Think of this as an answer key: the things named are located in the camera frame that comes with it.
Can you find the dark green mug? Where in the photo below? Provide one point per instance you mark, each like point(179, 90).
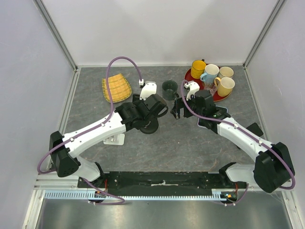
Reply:
point(169, 90)

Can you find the white phone stand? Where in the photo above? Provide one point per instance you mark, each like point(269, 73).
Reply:
point(117, 140)

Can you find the white light blue mug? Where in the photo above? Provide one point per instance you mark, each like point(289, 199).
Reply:
point(210, 73)

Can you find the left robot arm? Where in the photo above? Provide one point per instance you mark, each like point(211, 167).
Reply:
point(66, 149)

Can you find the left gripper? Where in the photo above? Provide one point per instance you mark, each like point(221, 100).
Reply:
point(137, 100)

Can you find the black round phone stand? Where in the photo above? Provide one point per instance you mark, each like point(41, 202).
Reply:
point(152, 124)

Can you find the clear case phone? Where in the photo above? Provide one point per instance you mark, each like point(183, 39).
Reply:
point(178, 105)

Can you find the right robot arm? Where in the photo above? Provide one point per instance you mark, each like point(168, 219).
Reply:
point(272, 166)

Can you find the red round tray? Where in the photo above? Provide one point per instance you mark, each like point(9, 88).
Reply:
point(216, 97)

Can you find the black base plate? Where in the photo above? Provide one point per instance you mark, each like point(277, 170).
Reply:
point(164, 184)

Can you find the yellow woven basket tray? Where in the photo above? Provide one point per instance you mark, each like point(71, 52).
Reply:
point(119, 87)

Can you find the light blue case phone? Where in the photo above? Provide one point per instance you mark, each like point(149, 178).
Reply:
point(221, 112)

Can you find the cream mug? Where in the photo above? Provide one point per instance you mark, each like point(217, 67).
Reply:
point(226, 71)

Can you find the clear drinking glass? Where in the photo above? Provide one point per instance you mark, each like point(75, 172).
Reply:
point(210, 86)

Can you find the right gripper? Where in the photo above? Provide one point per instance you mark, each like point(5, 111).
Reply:
point(185, 109)

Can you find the pale yellow mug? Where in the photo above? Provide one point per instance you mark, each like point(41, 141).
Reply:
point(224, 86)

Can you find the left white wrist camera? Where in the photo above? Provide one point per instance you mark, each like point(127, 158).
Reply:
point(147, 88)

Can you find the light blue cable duct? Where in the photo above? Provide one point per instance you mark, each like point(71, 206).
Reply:
point(92, 195)

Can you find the purple case phone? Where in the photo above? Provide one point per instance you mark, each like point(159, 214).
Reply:
point(204, 123)

